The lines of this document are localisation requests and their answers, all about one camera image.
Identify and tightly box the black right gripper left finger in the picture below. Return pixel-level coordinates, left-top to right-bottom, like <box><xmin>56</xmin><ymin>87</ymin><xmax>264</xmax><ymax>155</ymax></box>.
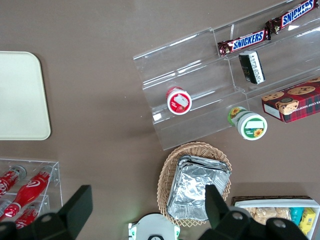
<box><xmin>0</xmin><ymin>184</ymin><xmax>94</xmax><ymax>240</ymax></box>

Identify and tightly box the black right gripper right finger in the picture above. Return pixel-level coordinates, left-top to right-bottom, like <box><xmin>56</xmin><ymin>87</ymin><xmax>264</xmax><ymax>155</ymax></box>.
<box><xmin>199</xmin><ymin>184</ymin><xmax>310</xmax><ymax>240</ymax></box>

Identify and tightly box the aluminium foil tray stack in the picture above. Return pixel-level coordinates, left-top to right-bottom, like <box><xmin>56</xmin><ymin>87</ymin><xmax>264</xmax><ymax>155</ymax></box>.
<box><xmin>166</xmin><ymin>154</ymin><xmax>232</xmax><ymax>221</ymax></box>

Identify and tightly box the dark brown woven tray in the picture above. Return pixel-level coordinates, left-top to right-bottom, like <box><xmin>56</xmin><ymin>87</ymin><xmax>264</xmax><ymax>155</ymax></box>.
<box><xmin>231</xmin><ymin>195</ymin><xmax>315</xmax><ymax>208</ymax></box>

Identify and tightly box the light wicker basket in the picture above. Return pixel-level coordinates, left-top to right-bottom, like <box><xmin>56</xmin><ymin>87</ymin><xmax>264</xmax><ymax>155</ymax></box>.
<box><xmin>156</xmin><ymin>141</ymin><xmax>232</xmax><ymax>227</ymax></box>

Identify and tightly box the white rectangular snack tray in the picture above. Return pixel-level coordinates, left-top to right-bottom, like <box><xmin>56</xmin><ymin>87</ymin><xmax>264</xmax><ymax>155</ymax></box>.
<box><xmin>234</xmin><ymin>199</ymin><xmax>320</xmax><ymax>240</ymax></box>

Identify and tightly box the beige plastic tray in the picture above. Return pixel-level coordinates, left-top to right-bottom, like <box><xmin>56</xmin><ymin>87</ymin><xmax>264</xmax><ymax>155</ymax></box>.
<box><xmin>0</xmin><ymin>51</ymin><xmax>52</xmax><ymax>141</ymax></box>

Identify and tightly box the clear acrylic bottle rack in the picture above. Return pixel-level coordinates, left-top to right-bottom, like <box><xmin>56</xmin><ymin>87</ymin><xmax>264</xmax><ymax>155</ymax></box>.
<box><xmin>0</xmin><ymin>158</ymin><xmax>63</xmax><ymax>226</ymax></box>

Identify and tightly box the red cola bottle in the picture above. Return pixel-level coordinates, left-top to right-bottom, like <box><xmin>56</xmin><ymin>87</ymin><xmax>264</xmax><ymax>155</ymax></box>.
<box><xmin>14</xmin><ymin>202</ymin><xmax>42</xmax><ymax>230</ymax></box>
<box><xmin>3</xmin><ymin>166</ymin><xmax>55</xmax><ymax>218</ymax></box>
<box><xmin>0</xmin><ymin>165</ymin><xmax>27</xmax><ymax>201</ymax></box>

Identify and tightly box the rice cracker bag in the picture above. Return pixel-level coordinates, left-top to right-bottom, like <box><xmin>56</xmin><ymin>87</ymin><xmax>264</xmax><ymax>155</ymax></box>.
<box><xmin>243</xmin><ymin>206</ymin><xmax>292</xmax><ymax>226</ymax></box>

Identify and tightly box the teal snack packet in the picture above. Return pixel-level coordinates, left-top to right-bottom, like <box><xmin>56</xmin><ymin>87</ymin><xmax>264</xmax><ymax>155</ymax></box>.
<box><xmin>289</xmin><ymin>207</ymin><xmax>305</xmax><ymax>226</ymax></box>

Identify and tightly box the yellow snack packet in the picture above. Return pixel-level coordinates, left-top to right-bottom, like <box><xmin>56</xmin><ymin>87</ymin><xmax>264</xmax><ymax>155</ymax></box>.
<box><xmin>298</xmin><ymin>207</ymin><xmax>316</xmax><ymax>236</ymax></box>

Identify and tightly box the green sunflower yogurt cup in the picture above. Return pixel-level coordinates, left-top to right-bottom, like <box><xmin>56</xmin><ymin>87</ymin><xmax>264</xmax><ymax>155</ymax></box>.
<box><xmin>227</xmin><ymin>106</ymin><xmax>268</xmax><ymax>141</ymax></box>

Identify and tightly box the red strawberry yogurt cup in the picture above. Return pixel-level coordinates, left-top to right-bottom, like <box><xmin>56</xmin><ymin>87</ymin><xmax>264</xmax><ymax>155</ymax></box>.
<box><xmin>165</xmin><ymin>86</ymin><xmax>193</xmax><ymax>116</ymax></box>

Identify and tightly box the red tartan cookie box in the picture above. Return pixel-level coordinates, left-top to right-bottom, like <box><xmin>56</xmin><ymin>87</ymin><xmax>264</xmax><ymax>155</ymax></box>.
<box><xmin>261</xmin><ymin>76</ymin><xmax>320</xmax><ymax>123</ymax></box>

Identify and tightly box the small black box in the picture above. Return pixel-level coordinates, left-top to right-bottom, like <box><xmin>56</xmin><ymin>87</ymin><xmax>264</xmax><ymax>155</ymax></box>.
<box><xmin>238</xmin><ymin>50</ymin><xmax>266</xmax><ymax>85</ymax></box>

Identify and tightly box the clear acrylic stepped shelf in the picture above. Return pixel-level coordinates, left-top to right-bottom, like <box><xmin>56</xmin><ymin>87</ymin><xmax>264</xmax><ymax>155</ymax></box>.
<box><xmin>132</xmin><ymin>0</ymin><xmax>320</xmax><ymax>151</ymax></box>

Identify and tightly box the Snickers chocolate bar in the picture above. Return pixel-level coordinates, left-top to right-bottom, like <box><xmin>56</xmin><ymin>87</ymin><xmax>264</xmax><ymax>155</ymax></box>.
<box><xmin>216</xmin><ymin>27</ymin><xmax>272</xmax><ymax>58</ymax></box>
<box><xmin>264</xmin><ymin>0</ymin><xmax>317</xmax><ymax>35</ymax></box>

